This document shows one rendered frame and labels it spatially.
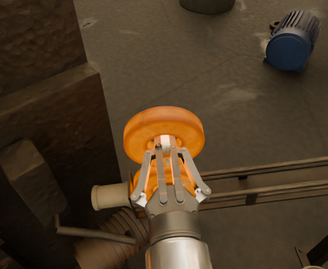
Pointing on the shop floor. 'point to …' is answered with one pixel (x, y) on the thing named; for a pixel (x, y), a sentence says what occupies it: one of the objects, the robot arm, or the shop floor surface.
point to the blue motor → (293, 41)
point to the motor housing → (110, 226)
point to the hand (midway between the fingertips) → (164, 134)
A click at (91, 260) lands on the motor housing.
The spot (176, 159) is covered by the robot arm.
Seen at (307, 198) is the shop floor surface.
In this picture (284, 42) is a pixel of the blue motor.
